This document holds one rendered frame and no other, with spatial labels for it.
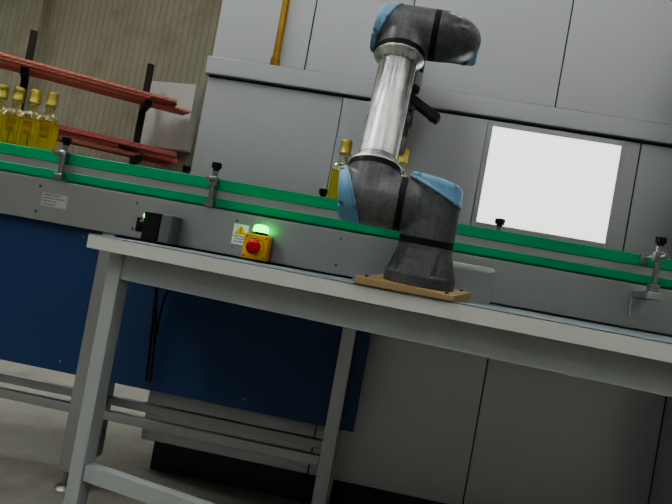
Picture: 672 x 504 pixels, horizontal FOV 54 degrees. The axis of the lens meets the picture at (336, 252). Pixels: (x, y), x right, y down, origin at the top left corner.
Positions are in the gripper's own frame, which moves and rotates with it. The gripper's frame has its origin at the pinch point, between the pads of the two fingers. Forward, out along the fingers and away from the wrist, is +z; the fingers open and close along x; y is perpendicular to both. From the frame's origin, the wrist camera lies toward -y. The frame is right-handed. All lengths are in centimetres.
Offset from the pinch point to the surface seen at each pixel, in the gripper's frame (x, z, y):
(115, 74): -392, -104, 300
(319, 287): 63, 43, 9
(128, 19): -391, -158, 297
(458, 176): -12.2, 2.6, -17.9
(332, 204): 14.1, 20.6, 16.5
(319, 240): 15.9, 31.3, 18.0
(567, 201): -13, 5, -52
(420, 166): -12.0, 1.4, -5.6
